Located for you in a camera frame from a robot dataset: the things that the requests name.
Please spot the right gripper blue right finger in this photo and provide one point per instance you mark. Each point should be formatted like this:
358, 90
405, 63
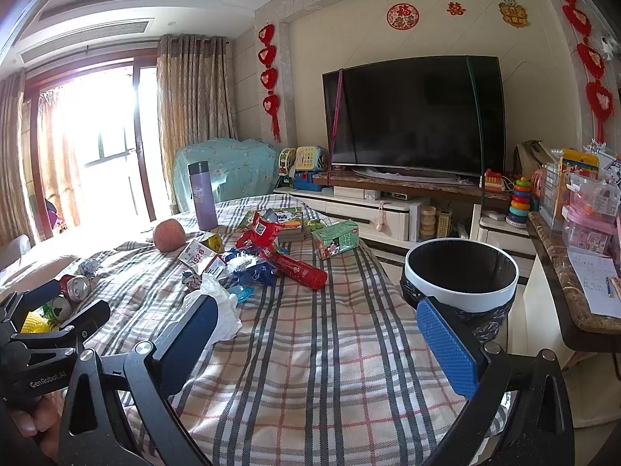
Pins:
453, 344

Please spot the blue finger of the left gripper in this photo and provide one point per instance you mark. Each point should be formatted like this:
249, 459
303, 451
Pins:
85, 324
20, 305

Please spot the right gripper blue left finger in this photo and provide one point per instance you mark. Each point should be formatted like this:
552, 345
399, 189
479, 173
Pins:
180, 346

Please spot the white tissue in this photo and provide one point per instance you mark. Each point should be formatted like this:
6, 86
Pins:
218, 310

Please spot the blue foil snack wrapper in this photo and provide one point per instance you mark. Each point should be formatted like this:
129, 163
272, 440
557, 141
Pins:
248, 268

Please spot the red snack bag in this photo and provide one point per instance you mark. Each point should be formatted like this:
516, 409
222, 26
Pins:
300, 271

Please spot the green drink carton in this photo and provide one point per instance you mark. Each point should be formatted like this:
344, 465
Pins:
335, 239

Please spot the black white trash bin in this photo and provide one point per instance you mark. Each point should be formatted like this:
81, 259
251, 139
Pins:
477, 281

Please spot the person's left hand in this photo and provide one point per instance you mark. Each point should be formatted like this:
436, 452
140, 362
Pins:
42, 422

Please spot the crushed red soda can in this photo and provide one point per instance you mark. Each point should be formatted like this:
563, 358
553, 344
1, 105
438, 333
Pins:
75, 288

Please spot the plaid checkered blanket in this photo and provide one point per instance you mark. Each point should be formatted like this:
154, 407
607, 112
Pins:
338, 376

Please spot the red peach fruit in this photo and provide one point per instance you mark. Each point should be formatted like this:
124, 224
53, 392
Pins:
169, 235

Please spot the brown marble side counter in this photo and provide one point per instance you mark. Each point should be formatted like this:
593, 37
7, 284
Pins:
580, 329

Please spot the white tv cabinet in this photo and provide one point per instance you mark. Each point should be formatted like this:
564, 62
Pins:
395, 225

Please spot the children's picture book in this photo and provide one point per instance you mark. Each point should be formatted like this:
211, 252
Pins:
284, 220

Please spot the white paper sheet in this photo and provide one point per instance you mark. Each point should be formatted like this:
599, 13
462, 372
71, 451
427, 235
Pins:
595, 274

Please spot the purple thermos bottle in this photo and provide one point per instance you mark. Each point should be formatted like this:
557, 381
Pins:
205, 209

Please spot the pink plastic storage box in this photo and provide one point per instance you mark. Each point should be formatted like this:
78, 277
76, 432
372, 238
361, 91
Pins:
590, 234

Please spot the teal floral covered furniture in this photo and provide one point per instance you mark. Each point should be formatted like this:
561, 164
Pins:
238, 169

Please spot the yellow toy telephone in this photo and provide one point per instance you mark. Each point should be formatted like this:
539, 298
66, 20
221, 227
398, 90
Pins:
311, 159

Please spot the large black television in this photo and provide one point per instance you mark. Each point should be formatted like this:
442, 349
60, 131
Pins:
434, 114

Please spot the beige window curtain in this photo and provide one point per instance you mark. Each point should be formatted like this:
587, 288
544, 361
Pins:
195, 99

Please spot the right red heart garland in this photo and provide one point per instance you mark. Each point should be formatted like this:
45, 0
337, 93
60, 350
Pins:
599, 98

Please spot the red heart garland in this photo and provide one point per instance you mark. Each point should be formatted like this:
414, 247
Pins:
269, 76
599, 98

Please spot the left red heart garland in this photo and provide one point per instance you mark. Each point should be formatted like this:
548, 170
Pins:
269, 76

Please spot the rainbow stacking ring toy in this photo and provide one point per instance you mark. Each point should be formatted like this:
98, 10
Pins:
520, 204

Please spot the round red wall decal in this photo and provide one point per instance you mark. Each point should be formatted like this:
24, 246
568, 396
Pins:
402, 16

